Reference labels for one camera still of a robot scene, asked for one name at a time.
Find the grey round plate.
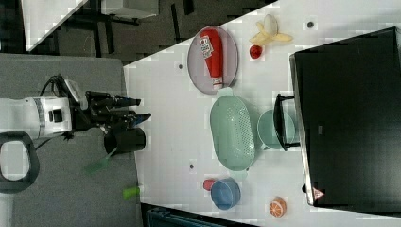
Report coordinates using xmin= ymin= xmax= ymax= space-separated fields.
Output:
xmin=187 ymin=26 xmax=238 ymax=95

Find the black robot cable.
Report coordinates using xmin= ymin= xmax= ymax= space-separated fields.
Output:
xmin=34 ymin=74 xmax=69 ymax=151

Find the black toaster oven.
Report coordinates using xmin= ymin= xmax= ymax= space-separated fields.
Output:
xmin=289 ymin=27 xmax=401 ymax=217

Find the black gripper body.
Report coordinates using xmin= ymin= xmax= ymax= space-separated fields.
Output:
xmin=70 ymin=91 xmax=129 ymax=132

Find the red ketchup bottle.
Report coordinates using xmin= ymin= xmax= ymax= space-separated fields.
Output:
xmin=200 ymin=28 xmax=223 ymax=90

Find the blue bowl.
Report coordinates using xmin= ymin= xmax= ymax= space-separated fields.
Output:
xmin=211 ymin=178 xmax=241 ymax=210

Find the mint green mug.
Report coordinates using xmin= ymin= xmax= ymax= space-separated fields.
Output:
xmin=257 ymin=110 xmax=296 ymax=149

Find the red toy strawberry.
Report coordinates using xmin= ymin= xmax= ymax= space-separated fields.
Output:
xmin=250 ymin=45 xmax=263 ymax=59

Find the red cup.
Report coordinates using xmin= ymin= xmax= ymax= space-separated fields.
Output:
xmin=203 ymin=179 xmax=215 ymax=191

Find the mint green strainer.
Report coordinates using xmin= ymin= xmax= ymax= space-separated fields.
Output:
xmin=209 ymin=88 xmax=256 ymax=181

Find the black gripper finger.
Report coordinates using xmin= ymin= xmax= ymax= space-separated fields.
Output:
xmin=122 ymin=113 xmax=151 ymax=128
xmin=114 ymin=96 xmax=141 ymax=107

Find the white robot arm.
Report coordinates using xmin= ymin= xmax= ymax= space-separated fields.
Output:
xmin=1 ymin=91 xmax=151 ymax=195

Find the peeled toy banana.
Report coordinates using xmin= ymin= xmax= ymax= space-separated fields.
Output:
xmin=250 ymin=14 xmax=292 ymax=46

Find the toy orange half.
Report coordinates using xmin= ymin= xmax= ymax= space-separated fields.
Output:
xmin=269 ymin=197 xmax=287 ymax=218

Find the green cylinder object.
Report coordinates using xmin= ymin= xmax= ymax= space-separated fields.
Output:
xmin=122 ymin=186 xmax=140 ymax=200

